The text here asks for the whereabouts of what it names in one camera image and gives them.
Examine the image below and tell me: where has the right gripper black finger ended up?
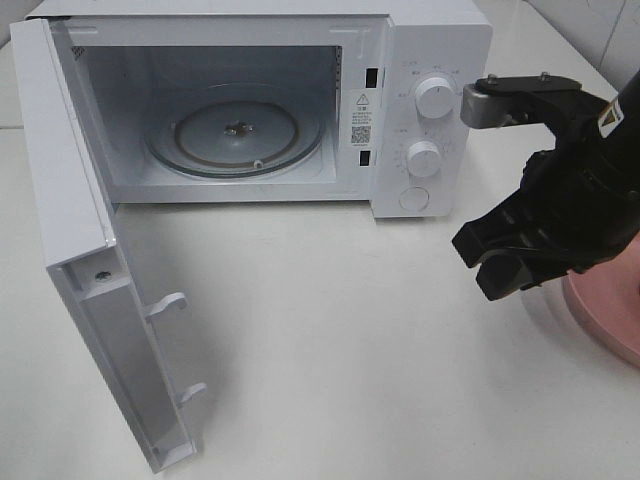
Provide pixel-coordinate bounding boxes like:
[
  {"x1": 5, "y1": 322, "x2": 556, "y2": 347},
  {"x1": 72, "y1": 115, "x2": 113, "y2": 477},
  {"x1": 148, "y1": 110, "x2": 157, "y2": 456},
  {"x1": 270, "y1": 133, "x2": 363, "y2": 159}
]
[{"x1": 476, "y1": 255, "x2": 570, "y2": 301}]

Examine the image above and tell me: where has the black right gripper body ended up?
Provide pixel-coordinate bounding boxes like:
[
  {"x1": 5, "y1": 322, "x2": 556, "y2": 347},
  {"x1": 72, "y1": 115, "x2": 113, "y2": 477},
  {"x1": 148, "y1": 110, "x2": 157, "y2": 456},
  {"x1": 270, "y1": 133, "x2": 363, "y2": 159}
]
[{"x1": 474, "y1": 73, "x2": 639, "y2": 272}]

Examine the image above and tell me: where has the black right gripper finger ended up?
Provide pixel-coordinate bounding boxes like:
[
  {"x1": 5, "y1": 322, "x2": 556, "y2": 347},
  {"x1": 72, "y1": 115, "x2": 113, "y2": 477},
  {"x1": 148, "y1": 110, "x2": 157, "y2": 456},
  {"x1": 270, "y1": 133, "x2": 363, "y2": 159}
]
[{"x1": 452, "y1": 194, "x2": 530, "y2": 268}]

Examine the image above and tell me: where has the round white door button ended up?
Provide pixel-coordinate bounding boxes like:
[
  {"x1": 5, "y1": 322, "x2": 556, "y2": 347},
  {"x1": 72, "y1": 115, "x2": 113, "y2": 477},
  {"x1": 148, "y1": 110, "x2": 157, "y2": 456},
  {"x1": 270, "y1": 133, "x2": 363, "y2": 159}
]
[{"x1": 399, "y1": 186, "x2": 429, "y2": 212}]

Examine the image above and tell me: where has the pink round plate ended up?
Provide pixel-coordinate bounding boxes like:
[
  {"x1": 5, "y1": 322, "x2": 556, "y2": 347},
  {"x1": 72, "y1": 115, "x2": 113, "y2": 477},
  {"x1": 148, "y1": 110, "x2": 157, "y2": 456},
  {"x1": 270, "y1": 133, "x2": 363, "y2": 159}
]
[{"x1": 562, "y1": 238, "x2": 639, "y2": 367}]

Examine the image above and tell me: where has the white microwave door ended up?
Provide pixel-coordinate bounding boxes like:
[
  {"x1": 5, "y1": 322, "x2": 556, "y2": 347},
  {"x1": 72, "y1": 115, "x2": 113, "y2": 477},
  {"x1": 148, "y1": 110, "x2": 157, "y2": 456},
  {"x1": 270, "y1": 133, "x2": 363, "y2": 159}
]
[{"x1": 11, "y1": 18, "x2": 202, "y2": 472}]

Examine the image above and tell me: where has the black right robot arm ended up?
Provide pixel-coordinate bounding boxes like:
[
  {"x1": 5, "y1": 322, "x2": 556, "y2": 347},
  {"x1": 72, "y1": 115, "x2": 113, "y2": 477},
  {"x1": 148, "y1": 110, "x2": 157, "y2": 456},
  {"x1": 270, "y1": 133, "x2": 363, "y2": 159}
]
[{"x1": 452, "y1": 73, "x2": 639, "y2": 300}]

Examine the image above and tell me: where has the lower white microwave knob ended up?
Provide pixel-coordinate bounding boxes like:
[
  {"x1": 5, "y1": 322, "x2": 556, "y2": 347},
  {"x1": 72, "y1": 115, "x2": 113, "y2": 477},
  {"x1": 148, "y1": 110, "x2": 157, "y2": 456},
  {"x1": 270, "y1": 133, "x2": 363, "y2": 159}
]
[{"x1": 406, "y1": 140, "x2": 442, "y2": 178}]

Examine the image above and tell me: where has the white microwave knob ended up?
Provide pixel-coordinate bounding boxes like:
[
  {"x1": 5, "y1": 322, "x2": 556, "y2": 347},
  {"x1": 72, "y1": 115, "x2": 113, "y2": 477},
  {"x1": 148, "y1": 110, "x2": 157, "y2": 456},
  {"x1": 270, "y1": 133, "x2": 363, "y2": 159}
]
[
  {"x1": 413, "y1": 73, "x2": 456, "y2": 119},
  {"x1": 406, "y1": 140, "x2": 442, "y2": 178}
]

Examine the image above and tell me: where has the upper white microwave knob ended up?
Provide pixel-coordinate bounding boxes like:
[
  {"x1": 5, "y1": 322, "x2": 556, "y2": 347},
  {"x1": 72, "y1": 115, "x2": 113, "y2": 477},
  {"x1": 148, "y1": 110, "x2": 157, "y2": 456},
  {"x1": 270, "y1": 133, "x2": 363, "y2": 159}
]
[{"x1": 413, "y1": 73, "x2": 456, "y2": 119}]

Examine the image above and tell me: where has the white warning label sticker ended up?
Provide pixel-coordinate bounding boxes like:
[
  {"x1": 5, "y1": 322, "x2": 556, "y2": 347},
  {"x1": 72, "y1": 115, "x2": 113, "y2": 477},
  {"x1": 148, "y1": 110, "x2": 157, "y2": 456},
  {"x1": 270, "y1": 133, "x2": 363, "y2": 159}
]
[{"x1": 347, "y1": 89, "x2": 378, "y2": 147}]

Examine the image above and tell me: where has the glass microwave turntable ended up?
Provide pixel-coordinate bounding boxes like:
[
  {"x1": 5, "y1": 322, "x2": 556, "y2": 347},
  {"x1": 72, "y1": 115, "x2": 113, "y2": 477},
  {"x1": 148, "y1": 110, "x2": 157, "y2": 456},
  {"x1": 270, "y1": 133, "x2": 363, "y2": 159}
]
[{"x1": 144, "y1": 83, "x2": 326, "y2": 179}]

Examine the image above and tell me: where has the white microwave oven body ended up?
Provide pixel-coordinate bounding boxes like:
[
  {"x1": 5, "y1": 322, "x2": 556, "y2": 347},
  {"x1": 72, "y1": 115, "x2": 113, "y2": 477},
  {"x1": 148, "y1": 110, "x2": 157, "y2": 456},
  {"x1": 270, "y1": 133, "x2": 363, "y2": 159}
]
[{"x1": 22, "y1": 1, "x2": 492, "y2": 218}]

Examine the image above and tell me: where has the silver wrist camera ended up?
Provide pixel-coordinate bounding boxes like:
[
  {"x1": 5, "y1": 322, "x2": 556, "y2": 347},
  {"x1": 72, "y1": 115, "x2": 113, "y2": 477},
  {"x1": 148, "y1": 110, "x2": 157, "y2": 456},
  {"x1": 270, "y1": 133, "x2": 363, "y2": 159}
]
[{"x1": 460, "y1": 84, "x2": 512, "y2": 129}]

